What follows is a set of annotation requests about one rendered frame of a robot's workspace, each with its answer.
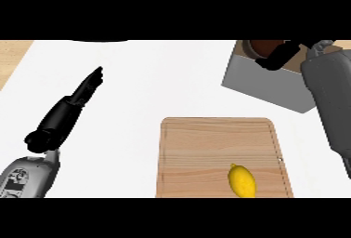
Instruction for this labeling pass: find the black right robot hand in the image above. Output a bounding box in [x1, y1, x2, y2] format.
[254, 39, 339, 72]

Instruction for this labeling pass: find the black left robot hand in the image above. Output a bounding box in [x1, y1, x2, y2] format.
[24, 65, 105, 154]

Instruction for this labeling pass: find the grey cardboard box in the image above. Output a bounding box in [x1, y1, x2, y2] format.
[221, 39, 351, 114]

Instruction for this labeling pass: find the wooden cutting board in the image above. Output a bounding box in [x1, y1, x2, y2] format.
[155, 116, 295, 199]

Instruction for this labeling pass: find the dark round object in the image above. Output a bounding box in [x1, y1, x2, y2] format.
[69, 39, 130, 44]

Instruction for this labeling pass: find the yellow lemon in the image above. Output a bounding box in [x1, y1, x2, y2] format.
[226, 163, 258, 199]

